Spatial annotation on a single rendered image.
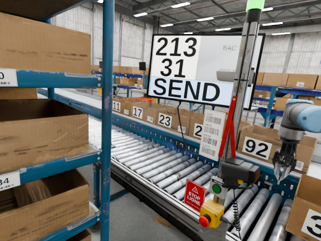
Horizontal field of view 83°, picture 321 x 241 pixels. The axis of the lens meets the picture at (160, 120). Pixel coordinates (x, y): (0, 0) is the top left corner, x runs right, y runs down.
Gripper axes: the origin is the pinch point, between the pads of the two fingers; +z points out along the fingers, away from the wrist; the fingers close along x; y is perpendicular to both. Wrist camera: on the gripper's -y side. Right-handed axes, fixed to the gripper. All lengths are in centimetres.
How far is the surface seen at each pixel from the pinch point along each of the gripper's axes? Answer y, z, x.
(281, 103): -460, -2, -68
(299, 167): -28.7, 1.9, 5.7
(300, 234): 7.7, 17.7, 12.2
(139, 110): -32, -4, -135
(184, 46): 26, -55, -44
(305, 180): -21.0, 5.1, 9.7
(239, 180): 34.4, -8.2, -8.7
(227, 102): 20.3, -33.0, -22.8
